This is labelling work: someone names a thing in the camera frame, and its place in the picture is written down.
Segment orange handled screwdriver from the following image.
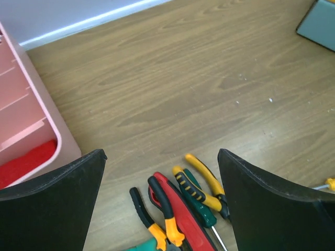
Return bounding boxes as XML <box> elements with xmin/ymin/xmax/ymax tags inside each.
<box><xmin>314</xmin><ymin>178</ymin><xmax>335</xmax><ymax>191</ymax></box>

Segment green handled screwdriver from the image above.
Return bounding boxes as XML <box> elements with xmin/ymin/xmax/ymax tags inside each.
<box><xmin>179</xmin><ymin>185</ymin><xmax>227</xmax><ymax>251</ymax></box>

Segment red cloth in tray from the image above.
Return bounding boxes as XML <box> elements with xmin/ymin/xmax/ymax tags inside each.
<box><xmin>1</xmin><ymin>140</ymin><xmax>57</xmax><ymax>189</ymax></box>

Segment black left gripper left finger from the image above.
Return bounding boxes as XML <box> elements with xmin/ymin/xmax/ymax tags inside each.
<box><xmin>1</xmin><ymin>149</ymin><xmax>107</xmax><ymax>250</ymax></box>

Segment orange grey drawer box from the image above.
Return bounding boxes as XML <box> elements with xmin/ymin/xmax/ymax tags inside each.
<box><xmin>296</xmin><ymin>0</ymin><xmax>334</xmax><ymax>51</ymax></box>

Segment black yellow combination pliers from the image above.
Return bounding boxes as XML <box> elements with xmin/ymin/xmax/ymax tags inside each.
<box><xmin>129</xmin><ymin>176</ymin><xmax>185</xmax><ymax>250</ymax></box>

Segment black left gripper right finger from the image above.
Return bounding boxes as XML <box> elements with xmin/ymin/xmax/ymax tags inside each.
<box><xmin>217</xmin><ymin>149</ymin><xmax>334</xmax><ymax>250</ymax></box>

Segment yellow needle nose pliers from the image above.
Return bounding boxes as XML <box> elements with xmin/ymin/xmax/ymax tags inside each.
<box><xmin>172</xmin><ymin>153</ymin><xmax>231</xmax><ymax>222</ymax></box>

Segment red utility knife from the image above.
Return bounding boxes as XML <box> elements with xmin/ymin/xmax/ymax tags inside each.
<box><xmin>153</xmin><ymin>172</ymin><xmax>217</xmax><ymax>251</ymax></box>

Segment pink compartment tray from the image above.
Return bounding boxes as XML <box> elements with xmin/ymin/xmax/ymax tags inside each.
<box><xmin>1</xmin><ymin>26</ymin><xmax>81</xmax><ymax>188</ymax></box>

